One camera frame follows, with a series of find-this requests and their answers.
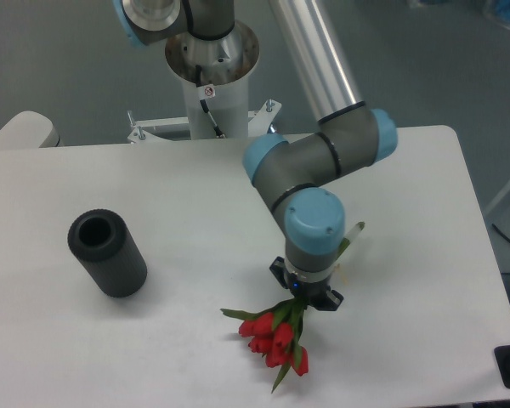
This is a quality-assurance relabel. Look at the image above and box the black ribbed cylindrical vase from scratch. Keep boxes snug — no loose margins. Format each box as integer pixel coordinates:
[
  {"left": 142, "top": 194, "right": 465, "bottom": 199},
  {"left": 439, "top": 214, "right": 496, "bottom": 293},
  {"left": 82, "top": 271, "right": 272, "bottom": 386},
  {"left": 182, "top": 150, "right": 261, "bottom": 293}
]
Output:
[{"left": 67, "top": 209, "right": 147, "bottom": 298}]

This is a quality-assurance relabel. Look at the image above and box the white chair back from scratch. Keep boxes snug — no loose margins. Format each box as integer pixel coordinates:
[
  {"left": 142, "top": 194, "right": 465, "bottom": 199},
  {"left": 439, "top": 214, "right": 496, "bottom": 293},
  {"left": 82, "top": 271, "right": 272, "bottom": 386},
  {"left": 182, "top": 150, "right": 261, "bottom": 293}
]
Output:
[{"left": 0, "top": 110, "right": 64, "bottom": 151}]

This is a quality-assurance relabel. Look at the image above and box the black pedestal cable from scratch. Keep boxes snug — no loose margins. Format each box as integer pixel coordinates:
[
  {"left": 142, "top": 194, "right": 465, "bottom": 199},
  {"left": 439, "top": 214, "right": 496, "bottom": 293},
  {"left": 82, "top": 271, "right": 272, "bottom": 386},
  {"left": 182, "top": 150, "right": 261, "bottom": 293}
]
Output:
[{"left": 195, "top": 64, "right": 227, "bottom": 139}]

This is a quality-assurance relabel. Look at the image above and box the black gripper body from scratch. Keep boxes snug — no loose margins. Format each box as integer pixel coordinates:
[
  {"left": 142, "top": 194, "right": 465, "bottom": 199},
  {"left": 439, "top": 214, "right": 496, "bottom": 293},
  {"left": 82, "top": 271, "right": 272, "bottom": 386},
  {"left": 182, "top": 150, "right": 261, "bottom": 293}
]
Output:
[{"left": 284, "top": 261, "right": 332, "bottom": 302}]

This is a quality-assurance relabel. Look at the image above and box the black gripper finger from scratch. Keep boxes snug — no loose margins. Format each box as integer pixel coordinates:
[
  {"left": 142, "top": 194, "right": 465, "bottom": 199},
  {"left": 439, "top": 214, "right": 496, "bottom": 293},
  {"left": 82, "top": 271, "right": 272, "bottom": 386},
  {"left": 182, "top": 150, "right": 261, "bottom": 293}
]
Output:
[
  {"left": 309, "top": 289, "right": 344, "bottom": 312},
  {"left": 269, "top": 257, "right": 288, "bottom": 289}
]

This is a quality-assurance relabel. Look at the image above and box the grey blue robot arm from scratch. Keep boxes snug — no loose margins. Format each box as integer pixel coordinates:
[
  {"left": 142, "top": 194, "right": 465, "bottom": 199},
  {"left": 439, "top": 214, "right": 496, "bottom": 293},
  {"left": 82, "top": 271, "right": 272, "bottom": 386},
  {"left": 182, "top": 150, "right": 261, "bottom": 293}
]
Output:
[{"left": 114, "top": 1, "right": 398, "bottom": 311}]

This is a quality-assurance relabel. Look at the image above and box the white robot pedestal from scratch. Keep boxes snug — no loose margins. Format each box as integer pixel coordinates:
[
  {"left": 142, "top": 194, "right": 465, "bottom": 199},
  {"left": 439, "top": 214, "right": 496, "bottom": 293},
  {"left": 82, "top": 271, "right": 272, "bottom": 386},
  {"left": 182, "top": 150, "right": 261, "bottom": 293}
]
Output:
[{"left": 127, "top": 20, "right": 282, "bottom": 144}]

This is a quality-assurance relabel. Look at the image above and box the red tulip bouquet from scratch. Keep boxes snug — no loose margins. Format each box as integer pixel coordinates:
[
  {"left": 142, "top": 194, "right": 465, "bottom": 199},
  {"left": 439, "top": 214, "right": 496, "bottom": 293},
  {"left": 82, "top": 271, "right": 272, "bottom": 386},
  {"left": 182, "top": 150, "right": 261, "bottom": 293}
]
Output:
[{"left": 219, "top": 221, "right": 366, "bottom": 394}]

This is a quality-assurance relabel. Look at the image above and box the black cable on floor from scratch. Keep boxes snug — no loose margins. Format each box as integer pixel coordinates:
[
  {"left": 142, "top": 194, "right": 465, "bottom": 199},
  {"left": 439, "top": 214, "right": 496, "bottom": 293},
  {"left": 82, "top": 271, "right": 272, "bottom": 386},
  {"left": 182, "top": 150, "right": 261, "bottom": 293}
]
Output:
[{"left": 491, "top": 224, "right": 510, "bottom": 252}]

